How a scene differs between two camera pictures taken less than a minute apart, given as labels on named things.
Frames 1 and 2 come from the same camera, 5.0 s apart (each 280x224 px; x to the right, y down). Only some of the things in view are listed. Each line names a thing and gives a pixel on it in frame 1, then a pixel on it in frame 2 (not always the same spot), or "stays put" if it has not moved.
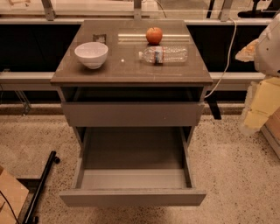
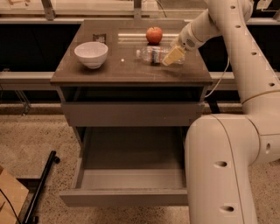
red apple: x=154 y=35 stays put
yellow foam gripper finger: x=262 y=101 → x=174 y=54
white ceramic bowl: x=94 y=54 stays put
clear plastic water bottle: x=164 y=54 stays put
